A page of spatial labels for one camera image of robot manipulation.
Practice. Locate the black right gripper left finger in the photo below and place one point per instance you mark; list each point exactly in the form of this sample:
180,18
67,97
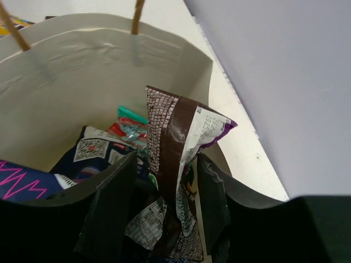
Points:
84,223

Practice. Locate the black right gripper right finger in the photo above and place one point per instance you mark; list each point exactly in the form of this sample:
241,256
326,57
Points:
243,225

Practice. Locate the dark purple nut snack bag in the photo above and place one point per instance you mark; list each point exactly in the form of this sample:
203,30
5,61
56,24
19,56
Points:
94,151

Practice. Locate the teal Fox's candy bag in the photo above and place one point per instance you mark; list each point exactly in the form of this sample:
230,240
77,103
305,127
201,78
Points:
130,128

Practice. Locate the brown Hershey's chocolate bar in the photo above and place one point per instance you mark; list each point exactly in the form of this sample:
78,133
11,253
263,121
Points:
179,128

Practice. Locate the yellow M&M's packet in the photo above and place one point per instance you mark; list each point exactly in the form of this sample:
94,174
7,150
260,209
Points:
18,24

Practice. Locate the beige paper bag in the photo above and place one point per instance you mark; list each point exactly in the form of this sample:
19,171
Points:
78,70

